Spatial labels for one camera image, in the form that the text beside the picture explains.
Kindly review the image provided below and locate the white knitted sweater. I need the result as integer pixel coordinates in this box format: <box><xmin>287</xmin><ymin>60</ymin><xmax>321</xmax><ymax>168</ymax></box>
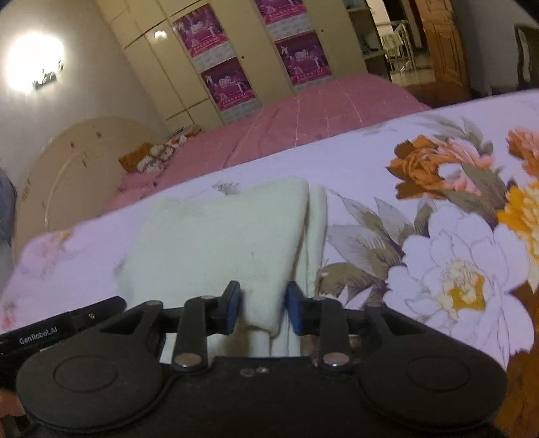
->
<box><xmin>117</xmin><ymin>178</ymin><xmax>328</xmax><ymax>358</ymax></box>

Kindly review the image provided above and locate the cream arched headboard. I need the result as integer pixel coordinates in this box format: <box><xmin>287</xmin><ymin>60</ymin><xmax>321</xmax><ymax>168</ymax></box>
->
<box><xmin>12</xmin><ymin>117</ymin><xmax>166</xmax><ymax>260</ymax></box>

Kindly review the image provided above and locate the orange patterned pillow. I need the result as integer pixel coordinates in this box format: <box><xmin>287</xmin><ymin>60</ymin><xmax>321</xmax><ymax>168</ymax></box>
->
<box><xmin>118</xmin><ymin>135</ymin><xmax>187</xmax><ymax>174</ymax></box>

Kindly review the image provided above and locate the pink checked bed cover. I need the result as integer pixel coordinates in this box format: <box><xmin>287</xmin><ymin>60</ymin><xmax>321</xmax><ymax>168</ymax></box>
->
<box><xmin>103</xmin><ymin>74</ymin><xmax>427</xmax><ymax>213</ymax></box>

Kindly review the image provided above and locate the lower left magenta poster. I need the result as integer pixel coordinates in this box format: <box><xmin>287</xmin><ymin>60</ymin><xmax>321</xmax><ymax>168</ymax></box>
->
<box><xmin>202</xmin><ymin>58</ymin><xmax>256</xmax><ymax>111</ymax></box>

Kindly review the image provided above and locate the magenta poster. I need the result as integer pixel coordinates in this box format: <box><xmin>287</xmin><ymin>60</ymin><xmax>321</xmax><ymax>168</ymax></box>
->
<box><xmin>276</xmin><ymin>31</ymin><xmax>332</xmax><ymax>89</ymax></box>
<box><xmin>255</xmin><ymin>0</ymin><xmax>306</xmax><ymax>25</ymax></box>
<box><xmin>202</xmin><ymin>58</ymin><xmax>256</xmax><ymax>111</ymax></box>
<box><xmin>173</xmin><ymin>4</ymin><xmax>228</xmax><ymax>58</ymax></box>

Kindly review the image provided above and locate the cream wardrobe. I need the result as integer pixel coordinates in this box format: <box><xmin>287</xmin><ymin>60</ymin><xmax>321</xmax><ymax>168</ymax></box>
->
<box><xmin>97</xmin><ymin>1</ymin><xmax>382</xmax><ymax>130</ymax></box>

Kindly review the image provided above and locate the lower right magenta poster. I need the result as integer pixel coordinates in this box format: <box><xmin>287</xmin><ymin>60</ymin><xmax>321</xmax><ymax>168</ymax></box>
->
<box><xmin>276</xmin><ymin>31</ymin><xmax>332</xmax><ymax>89</ymax></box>

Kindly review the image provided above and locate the metal stair railing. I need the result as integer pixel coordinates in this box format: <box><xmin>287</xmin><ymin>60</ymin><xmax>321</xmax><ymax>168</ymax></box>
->
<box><xmin>380</xmin><ymin>20</ymin><xmax>417</xmax><ymax>73</ymax></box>

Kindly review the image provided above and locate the upper left magenta poster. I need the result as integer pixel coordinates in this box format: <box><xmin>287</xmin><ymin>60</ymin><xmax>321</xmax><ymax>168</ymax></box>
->
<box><xmin>173</xmin><ymin>4</ymin><xmax>228</xmax><ymax>58</ymax></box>

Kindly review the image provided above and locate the brown wooden door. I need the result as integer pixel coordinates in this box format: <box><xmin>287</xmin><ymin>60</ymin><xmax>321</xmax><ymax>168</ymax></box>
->
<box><xmin>416</xmin><ymin>0</ymin><xmax>471</xmax><ymax>104</ymax></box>

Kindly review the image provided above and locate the upper right magenta poster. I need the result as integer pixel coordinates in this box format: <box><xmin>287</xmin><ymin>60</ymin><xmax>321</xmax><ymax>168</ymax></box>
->
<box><xmin>255</xmin><ymin>0</ymin><xmax>306</xmax><ymax>25</ymax></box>

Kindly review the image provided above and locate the dark wooden chair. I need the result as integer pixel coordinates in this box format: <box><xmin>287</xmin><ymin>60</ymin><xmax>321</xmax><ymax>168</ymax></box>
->
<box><xmin>514</xmin><ymin>24</ymin><xmax>539</xmax><ymax>89</ymax></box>

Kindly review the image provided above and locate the wall lamp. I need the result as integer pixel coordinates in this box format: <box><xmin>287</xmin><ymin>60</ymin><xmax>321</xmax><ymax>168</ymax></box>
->
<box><xmin>32</xmin><ymin>61</ymin><xmax>63</xmax><ymax>90</ymax></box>

